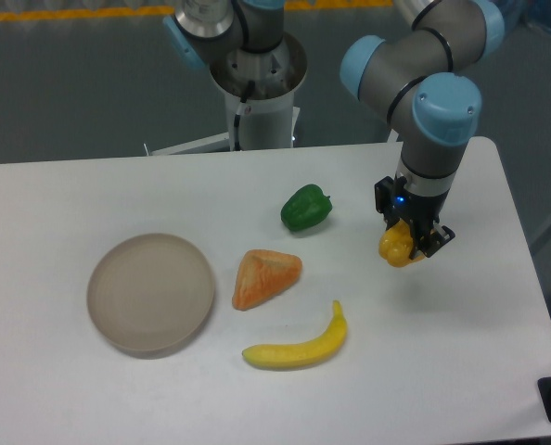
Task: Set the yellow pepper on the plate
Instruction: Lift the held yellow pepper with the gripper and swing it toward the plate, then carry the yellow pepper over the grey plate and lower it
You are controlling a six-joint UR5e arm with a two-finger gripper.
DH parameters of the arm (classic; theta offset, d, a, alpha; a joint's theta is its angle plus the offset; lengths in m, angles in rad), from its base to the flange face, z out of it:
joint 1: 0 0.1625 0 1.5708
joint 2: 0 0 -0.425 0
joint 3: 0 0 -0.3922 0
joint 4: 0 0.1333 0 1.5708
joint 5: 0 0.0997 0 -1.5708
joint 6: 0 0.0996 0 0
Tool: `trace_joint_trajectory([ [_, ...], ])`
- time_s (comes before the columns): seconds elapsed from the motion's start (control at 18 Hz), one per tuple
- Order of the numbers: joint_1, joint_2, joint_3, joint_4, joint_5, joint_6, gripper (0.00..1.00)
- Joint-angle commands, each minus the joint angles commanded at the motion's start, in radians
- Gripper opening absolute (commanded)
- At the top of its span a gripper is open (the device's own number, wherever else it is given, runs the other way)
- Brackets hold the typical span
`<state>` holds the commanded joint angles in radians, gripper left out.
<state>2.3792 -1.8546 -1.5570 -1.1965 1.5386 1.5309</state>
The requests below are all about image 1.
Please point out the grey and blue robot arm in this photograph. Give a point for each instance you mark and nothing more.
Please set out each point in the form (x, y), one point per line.
(412, 84)

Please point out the beige round plate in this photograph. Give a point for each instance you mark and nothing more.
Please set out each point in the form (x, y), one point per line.
(150, 295)

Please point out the green toy pepper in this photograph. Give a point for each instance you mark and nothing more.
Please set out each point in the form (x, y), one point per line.
(306, 208)

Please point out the yellow toy pepper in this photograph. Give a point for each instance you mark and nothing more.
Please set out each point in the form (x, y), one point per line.
(396, 244)

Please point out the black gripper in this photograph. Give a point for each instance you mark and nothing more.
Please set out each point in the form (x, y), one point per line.
(416, 200)

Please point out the orange toy bread triangle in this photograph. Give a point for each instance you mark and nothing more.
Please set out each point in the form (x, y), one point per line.
(263, 274)

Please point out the yellow toy banana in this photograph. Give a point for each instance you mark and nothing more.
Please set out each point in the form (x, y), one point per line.
(304, 354)

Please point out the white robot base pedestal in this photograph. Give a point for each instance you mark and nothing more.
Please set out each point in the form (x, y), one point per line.
(259, 92)

